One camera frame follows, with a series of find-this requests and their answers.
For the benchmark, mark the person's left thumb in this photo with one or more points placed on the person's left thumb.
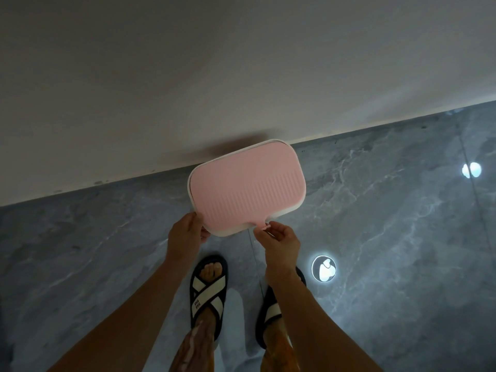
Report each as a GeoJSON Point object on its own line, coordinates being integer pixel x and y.
{"type": "Point", "coordinates": [196, 221]}

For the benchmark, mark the pink ribbed silicone lid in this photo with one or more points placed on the pink ribbed silicone lid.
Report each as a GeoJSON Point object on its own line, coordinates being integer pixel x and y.
{"type": "Point", "coordinates": [248, 185]}

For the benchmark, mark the person's right hand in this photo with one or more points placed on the person's right hand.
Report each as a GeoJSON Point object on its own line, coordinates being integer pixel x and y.
{"type": "Point", "coordinates": [281, 253]}

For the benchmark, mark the person's right forearm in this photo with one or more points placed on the person's right forearm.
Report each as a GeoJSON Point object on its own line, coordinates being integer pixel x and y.
{"type": "Point", "coordinates": [314, 325]}

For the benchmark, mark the person's left foot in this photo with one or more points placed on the person's left foot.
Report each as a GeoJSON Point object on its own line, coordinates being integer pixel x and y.
{"type": "Point", "coordinates": [212, 271]}

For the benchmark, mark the person's right thumb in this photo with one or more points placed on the person's right thumb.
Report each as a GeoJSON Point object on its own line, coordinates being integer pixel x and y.
{"type": "Point", "coordinates": [261, 235]}

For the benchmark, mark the person's left hand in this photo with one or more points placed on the person's left hand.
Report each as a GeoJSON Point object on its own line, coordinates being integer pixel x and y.
{"type": "Point", "coordinates": [184, 240]}

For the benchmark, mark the person's left forearm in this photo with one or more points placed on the person's left forearm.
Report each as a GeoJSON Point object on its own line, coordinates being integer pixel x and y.
{"type": "Point", "coordinates": [128, 317]}

